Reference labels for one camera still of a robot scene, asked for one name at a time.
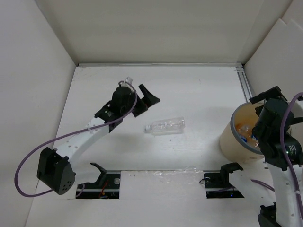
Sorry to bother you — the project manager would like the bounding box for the large clear bottle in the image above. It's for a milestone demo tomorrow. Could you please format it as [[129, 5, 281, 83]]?
[[143, 117, 185, 134]]

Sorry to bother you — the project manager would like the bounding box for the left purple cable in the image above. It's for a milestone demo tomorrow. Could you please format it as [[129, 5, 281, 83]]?
[[14, 80, 138, 197]]

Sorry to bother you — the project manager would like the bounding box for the base mount plate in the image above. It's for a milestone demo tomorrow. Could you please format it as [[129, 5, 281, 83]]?
[[75, 171, 121, 200], [199, 171, 244, 199]]

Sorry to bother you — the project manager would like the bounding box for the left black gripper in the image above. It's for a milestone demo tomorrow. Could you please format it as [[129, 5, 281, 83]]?
[[121, 85, 160, 116]]

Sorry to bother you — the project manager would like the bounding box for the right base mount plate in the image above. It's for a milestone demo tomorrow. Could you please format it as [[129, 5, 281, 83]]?
[[199, 171, 244, 199]]

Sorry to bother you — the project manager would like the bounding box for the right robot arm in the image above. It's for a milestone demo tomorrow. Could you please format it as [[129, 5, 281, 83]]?
[[219, 86, 303, 227]]

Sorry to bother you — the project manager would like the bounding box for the orange bottle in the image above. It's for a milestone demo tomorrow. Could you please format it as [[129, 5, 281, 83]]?
[[235, 123, 247, 131]]

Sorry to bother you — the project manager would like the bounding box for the beige round bin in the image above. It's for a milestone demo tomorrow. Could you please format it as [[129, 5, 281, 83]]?
[[219, 102, 264, 164]]

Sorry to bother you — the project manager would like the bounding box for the blue label crushed bottle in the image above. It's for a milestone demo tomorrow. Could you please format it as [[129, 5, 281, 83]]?
[[237, 124, 258, 147]]

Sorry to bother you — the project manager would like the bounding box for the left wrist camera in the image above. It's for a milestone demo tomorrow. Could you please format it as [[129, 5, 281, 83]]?
[[118, 77, 133, 88]]

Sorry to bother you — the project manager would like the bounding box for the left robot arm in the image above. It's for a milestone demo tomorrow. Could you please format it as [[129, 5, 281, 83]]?
[[37, 81, 160, 195]]

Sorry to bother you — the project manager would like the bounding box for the aluminium rail right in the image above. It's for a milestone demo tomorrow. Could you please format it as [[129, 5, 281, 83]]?
[[236, 64, 252, 102]]

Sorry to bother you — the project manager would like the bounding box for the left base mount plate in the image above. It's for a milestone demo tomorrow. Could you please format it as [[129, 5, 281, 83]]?
[[75, 171, 121, 200]]

